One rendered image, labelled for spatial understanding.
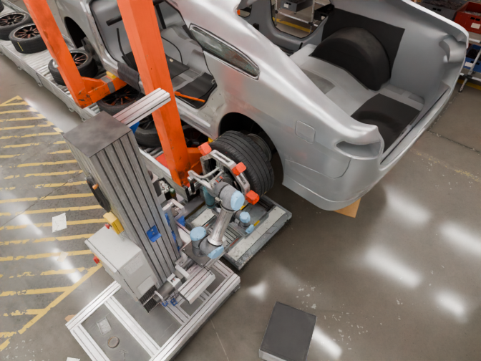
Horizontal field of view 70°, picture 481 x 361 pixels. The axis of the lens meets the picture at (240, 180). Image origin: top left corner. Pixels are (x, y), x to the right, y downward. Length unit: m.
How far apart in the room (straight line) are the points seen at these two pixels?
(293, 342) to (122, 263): 1.42
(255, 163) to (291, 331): 1.34
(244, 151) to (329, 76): 1.48
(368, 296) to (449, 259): 0.92
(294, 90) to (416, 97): 1.86
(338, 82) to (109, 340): 3.21
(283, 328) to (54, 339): 2.03
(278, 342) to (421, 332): 1.29
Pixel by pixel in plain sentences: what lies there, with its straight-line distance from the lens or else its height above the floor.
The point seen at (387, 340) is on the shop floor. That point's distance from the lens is 3.42.
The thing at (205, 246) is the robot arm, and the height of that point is 1.03.
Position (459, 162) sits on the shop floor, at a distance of 4.89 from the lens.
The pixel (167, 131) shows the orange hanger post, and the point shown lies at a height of 1.25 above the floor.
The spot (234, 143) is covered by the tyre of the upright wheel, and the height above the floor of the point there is 1.17.
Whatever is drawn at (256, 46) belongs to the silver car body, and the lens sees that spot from 2.70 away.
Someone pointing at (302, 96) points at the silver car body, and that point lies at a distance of 2.45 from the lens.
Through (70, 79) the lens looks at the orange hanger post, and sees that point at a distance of 4.63.
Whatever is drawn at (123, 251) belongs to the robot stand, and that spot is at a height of 1.23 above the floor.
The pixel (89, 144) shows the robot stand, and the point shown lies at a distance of 1.81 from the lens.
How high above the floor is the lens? 3.14
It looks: 50 degrees down
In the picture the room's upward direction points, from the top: 4 degrees counter-clockwise
